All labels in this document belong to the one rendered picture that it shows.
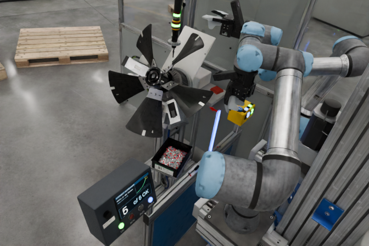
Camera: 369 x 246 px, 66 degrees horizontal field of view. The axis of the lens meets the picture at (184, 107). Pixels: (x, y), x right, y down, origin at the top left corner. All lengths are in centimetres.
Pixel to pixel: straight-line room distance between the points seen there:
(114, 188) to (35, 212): 161
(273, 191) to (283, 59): 39
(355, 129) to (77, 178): 227
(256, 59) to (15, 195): 234
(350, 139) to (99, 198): 83
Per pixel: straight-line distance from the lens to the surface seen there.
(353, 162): 106
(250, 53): 85
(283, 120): 78
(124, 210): 111
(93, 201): 105
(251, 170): 70
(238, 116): 177
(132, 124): 171
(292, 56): 89
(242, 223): 123
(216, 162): 69
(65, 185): 272
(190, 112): 154
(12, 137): 329
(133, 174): 110
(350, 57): 134
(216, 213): 129
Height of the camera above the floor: 210
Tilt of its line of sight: 37 degrees down
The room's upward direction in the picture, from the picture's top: 7 degrees clockwise
